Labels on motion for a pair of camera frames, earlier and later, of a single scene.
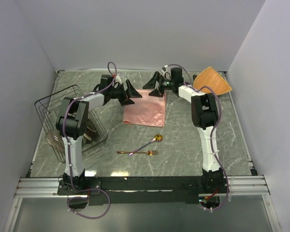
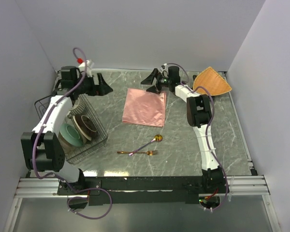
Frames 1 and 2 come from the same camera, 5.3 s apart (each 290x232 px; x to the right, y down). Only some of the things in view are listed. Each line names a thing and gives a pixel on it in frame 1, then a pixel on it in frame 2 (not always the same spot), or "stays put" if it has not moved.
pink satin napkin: (147, 110) stays put
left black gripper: (130, 92) -> (102, 89)
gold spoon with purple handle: (157, 137) stays put
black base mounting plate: (127, 190) stays put
